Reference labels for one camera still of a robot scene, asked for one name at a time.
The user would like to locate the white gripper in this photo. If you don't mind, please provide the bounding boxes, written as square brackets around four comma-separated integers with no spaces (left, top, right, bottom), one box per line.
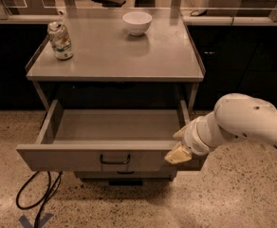
[164,119,214,164]

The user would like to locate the grey top drawer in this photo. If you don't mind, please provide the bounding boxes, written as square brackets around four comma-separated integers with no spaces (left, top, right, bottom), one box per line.
[17,100,206,172]

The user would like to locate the grey drawer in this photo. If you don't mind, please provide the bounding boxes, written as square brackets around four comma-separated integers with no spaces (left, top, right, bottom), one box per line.
[17,100,206,172]
[75,170,176,180]

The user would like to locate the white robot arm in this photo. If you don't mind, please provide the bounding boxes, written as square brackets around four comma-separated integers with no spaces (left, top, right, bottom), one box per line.
[164,93,277,164]

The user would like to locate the grey metal drawer cabinet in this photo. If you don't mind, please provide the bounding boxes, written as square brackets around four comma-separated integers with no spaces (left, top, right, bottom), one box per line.
[25,7,207,186]

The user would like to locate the grey bottom drawer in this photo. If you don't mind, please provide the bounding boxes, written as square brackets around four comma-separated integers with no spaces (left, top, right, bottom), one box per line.
[75,170,176,180]

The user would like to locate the white ceramic bowl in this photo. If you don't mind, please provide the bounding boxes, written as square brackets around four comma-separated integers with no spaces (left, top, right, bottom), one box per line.
[122,11,153,36]

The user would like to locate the black office chair seat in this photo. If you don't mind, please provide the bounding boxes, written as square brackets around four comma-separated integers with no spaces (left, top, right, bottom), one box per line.
[92,0,126,8]

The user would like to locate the blue tape floor marker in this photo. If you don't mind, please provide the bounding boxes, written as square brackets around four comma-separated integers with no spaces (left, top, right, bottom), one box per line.
[17,212,54,228]

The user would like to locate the black floor cable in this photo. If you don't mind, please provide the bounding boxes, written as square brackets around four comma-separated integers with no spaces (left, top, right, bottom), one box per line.
[15,170,64,228]

